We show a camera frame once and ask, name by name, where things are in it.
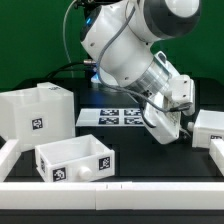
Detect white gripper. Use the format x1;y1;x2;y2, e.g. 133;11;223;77
142;74;196;146

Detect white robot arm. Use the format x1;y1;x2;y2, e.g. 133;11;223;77
80;0;201;144

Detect white drawer with knob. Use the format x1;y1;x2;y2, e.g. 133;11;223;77
35;134;115;182

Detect large white drawer cabinet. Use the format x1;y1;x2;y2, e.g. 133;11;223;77
0;82;75;152

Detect white marker tag board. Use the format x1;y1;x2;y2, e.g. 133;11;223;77
76;108;143;127

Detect white right rail block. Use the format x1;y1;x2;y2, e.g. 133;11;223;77
209;139;224;176

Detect white rail block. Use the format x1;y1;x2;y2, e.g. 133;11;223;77
209;139;224;176
0;139;21;182

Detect white front rail bar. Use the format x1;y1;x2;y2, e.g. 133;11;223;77
0;182;224;210

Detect black cables on table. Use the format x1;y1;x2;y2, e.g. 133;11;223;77
44;61;99;80

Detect black camera stand pole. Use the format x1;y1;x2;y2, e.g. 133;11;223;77
74;0;100;13

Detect grey cable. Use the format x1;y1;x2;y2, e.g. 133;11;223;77
62;0;78;79

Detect white left rail block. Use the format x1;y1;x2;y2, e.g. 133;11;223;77
0;139;21;182

